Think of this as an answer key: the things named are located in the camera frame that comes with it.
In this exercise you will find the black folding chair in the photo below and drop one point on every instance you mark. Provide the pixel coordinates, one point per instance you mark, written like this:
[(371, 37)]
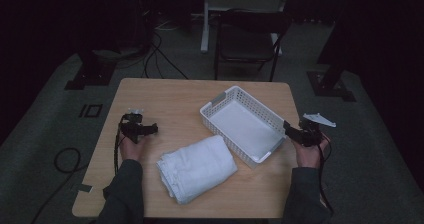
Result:
[(246, 45)]

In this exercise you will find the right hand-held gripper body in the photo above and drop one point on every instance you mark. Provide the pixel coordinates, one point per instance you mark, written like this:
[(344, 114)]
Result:
[(310, 134)]

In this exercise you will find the white towel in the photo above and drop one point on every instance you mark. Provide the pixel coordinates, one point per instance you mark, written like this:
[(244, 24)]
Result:
[(196, 169)]

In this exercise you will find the black stand with base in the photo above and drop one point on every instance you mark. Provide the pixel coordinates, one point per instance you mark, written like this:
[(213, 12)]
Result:
[(329, 88), (90, 74)]

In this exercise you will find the white plastic basket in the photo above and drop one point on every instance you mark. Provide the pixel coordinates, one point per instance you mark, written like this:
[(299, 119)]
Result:
[(246, 127)]

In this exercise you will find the grey tape piece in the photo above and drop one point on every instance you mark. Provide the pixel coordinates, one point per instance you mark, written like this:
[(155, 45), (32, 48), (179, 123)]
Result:
[(84, 188)]

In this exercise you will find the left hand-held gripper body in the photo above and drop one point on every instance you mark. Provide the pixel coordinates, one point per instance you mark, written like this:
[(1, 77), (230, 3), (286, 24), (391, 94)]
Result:
[(132, 127)]

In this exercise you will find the person's right hand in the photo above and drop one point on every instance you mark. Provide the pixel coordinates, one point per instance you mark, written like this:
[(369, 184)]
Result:
[(308, 157)]

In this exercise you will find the person's left hand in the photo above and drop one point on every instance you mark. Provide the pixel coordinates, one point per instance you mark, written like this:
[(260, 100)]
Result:
[(131, 150)]

